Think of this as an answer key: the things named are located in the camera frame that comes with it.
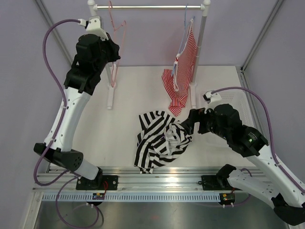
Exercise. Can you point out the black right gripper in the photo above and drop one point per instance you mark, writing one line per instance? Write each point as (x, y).
(197, 115)

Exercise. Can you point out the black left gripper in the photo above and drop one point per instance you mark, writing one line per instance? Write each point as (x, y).
(114, 48)

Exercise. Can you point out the black white striped tank top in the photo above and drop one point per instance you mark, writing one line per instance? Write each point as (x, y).
(162, 140)

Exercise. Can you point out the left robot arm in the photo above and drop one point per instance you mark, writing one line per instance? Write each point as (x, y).
(93, 54)

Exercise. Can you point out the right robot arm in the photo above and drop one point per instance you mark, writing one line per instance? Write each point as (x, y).
(282, 195)

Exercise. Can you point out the red white striped tank top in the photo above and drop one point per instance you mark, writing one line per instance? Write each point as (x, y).
(176, 80)

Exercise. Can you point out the white plastic perforated basket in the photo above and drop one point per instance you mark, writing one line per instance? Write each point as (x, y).
(232, 113)

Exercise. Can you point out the white metal clothes rack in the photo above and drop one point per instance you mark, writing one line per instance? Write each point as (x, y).
(149, 39)

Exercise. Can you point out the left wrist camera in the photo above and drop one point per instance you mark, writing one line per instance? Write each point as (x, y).
(94, 26)

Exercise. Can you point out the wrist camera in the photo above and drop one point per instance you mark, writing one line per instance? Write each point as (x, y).
(94, 26)
(212, 100)

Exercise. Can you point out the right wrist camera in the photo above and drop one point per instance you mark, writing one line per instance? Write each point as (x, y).
(212, 100)

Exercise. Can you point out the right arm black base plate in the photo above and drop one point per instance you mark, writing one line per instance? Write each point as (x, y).
(210, 183)

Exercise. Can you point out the light blue wire hanger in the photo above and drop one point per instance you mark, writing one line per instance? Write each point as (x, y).
(184, 35)

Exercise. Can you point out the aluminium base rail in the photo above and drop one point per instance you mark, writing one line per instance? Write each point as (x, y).
(165, 179)

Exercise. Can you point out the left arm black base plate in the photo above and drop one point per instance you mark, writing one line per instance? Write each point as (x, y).
(110, 182)

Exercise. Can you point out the aluminium enclosure frame rail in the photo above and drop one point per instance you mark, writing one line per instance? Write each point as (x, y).
(241, 70)

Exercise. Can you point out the white slotted cable duct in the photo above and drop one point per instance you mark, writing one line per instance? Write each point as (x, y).
(131, 197)

